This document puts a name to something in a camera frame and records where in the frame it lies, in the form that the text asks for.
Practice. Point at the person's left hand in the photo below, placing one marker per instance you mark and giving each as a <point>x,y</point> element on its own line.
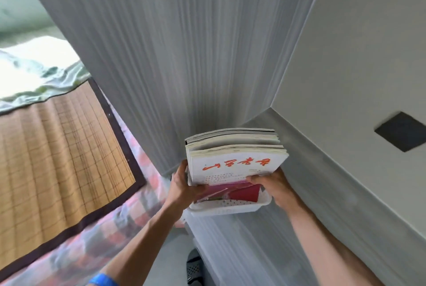
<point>181,196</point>

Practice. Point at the person's right hand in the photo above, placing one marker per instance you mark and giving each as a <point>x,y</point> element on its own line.
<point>279,192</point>

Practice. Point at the white perforated plastic basket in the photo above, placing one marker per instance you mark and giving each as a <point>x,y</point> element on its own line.
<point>229,210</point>

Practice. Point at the stack of magazines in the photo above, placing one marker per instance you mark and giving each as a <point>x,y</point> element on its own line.
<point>233,162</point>

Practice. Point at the person's right forearm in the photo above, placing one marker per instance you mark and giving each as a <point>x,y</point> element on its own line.
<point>316,249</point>

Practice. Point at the person's left forearm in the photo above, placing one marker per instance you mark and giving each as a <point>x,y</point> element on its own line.
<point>143,249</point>

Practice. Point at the grey perforated slipper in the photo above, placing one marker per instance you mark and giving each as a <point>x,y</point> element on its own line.
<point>194,269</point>

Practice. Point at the blue wristband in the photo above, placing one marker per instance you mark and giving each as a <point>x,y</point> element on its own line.
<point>103,280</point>

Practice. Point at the white green crumpled quilt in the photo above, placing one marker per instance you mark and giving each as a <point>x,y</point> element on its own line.
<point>26,69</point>

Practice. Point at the dark wall socket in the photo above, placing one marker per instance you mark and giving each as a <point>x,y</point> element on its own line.
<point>402,132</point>

